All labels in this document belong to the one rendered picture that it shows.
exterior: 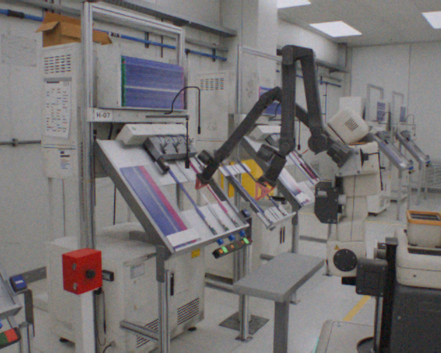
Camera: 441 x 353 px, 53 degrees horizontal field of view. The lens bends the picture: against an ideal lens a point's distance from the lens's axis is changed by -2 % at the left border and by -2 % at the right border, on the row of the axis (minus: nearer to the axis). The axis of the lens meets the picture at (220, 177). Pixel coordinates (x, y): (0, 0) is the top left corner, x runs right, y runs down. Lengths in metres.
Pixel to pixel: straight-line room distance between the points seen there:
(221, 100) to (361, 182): 1.84
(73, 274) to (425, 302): 1.39
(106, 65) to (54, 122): 0.43
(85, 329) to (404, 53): 8.81
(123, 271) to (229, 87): 1.81
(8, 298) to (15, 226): 2.29
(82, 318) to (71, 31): 1.52
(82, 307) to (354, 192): 1.24
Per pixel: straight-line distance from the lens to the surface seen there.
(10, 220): 3.84
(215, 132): 3.61
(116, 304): 2.44
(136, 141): 2.49
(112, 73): 2.42
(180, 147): 2.65
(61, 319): 2.85
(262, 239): 3.50
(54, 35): 2.67
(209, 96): 3.65
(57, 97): 2.57
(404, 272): 1.89
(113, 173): 2.27
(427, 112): 9.74
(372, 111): 6.88
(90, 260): 1.91
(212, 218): 2.46
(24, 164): 3.86
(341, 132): 1.97
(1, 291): 1.62
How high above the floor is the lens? 1.31
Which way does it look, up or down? 7 degrees down
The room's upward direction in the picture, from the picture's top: 1 degrees clockwise
